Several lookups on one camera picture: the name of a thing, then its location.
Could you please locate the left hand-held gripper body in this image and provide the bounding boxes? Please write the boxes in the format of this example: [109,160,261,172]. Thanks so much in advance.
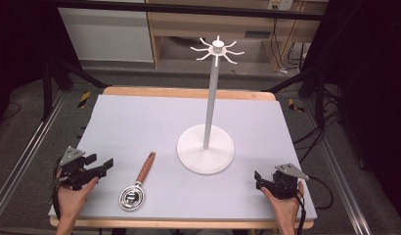
[59,146,100,192]

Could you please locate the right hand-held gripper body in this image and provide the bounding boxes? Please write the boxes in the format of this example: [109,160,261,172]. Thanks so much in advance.
[267,163,311,201]

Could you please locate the metal ladle with wooden handle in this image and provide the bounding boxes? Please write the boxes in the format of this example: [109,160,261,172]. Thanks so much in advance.
[118,151,156,212]

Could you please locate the white hook rack stand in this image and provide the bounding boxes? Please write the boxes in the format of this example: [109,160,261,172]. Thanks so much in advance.
[175,34,246,176]

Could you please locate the person's right hand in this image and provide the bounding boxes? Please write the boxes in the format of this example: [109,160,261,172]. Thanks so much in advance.
[260,181,305,227]

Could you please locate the person's left hand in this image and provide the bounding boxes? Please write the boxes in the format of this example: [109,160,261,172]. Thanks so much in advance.
[55,168,101,223]

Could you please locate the yellow black striped tape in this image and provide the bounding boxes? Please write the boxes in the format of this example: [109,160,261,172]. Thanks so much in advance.
[76,90,92,109]
[288,98,306,114]

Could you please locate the light grey table mat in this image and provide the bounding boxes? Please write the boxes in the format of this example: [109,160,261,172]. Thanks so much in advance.
[48,94,318,221]

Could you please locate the black metal stand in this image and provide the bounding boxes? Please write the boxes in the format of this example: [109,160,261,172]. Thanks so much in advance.
[41,53,110,122]
[261,63,328,129]

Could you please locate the wooden table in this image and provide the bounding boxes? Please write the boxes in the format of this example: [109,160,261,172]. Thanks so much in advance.
[48,85,316,230]

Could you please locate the white cabinet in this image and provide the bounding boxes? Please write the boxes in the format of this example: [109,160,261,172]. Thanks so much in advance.
[57,7,155,64]

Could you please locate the black curtain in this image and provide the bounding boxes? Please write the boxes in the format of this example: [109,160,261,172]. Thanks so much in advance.
[304,0,401,226]
[0,0,79,123]

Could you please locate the wooden desk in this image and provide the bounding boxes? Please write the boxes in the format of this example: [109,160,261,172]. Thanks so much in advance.
[145,0,331,71]

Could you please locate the white power strip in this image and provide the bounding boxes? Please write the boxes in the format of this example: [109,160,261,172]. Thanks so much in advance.
[266,0,294,12]

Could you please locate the black metal crossbar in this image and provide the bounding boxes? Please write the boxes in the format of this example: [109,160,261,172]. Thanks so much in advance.
[53,0,324,22]

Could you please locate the right hand-held gripper cable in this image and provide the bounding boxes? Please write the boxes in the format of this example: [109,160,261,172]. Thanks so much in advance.
[295,175,335,235]

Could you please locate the aluminium floor rail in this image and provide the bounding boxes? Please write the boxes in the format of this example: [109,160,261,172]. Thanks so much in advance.
[0,90,68,227]
[301,97,373,235]

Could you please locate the black floor cables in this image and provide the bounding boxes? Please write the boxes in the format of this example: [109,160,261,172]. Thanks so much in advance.
[291,86,344,165]

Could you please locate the thin black floor cable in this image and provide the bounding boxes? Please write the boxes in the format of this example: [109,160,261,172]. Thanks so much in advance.
[0,102,22,121]

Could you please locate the black cables under desk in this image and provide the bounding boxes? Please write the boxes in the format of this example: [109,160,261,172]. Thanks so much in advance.
[269,18,308,74]

